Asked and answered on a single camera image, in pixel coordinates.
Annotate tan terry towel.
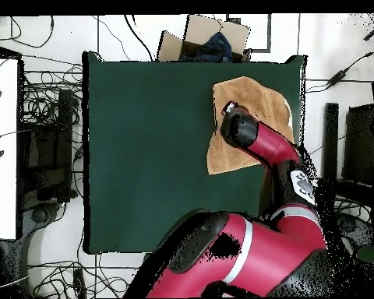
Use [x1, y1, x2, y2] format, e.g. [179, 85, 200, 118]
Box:
[206, 76, 296, 176]

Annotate black flat panel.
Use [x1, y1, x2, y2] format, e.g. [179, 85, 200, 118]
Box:
[340, 104, 374, 188]

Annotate dark blue jeans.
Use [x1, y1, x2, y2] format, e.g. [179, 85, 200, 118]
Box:
[178, 31, 235, 63]

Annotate brown cardboard box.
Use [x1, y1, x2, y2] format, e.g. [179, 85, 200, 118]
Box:
[157, 14, 252, 63]

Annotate black upright bar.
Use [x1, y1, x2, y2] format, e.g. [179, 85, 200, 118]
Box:
[321, 102, 340, 188]

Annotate black power adapter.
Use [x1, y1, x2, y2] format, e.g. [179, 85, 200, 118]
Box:
[326, 69, 350, 88]

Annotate dark green tablecloth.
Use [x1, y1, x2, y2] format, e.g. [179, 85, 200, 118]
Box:
[82, 51, 306, 255]

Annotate black bulky floor device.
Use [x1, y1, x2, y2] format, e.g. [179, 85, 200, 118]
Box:
[334, 211, 374, 250]

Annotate small black round device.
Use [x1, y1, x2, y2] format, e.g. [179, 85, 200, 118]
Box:
[30, 207, 50, 224]

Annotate black power strip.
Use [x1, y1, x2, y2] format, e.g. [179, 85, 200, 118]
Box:
[72, 268, 87, 298]

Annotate white desk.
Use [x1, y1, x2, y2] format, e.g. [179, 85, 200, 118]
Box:
[0, 57, 19, 241]

